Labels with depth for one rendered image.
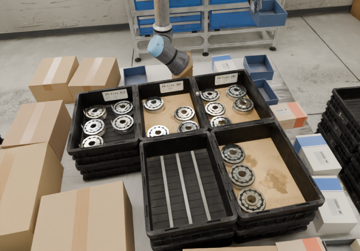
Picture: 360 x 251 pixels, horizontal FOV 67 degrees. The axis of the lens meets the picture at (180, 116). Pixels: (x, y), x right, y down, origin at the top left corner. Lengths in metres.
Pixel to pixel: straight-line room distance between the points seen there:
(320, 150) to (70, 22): 3.69
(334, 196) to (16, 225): 1.17
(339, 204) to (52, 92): 1.57
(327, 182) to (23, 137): 1.36
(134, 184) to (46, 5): 3.38
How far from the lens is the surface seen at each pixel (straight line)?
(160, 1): 1.60
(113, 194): 1.06
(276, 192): 1.13
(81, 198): 1.09
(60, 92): 1.78
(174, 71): 1.65
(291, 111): 1.54
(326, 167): 1.32
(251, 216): 0.95
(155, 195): 1.10
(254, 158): 1.21
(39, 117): 1.54
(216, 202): 1.08
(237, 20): 3.29
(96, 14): 4.17
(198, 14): 3.18
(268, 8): 1.82
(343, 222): 1.20
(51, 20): 4.39
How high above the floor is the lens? 1.78
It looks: 44 degrees down
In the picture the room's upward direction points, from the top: 4 degrees counter-clockwise
